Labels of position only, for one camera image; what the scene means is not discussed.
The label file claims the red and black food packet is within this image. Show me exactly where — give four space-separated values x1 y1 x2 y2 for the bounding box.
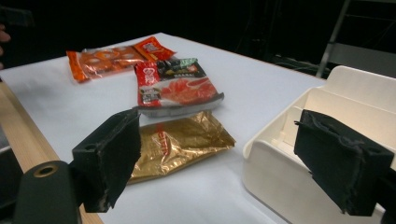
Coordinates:
134 57 225 119

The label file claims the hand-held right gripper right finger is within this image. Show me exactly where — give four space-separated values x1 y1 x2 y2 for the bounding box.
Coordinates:
293 108 396 217

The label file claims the gold foil packet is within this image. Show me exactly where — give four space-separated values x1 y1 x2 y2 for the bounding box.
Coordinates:
129 110 236 185

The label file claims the white metal stand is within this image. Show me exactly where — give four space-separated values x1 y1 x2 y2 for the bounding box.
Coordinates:
316 0 396 78

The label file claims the clear packet of orange pieces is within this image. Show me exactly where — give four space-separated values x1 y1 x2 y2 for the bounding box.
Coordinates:
65 35 177 83

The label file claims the white table mat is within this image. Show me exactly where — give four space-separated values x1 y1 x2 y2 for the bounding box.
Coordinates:
0 32 328 224

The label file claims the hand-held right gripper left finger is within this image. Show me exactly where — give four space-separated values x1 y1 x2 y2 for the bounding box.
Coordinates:
69 107 143 214

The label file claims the white plastic storage box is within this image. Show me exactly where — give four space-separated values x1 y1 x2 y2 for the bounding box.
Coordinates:
242 64 396 224

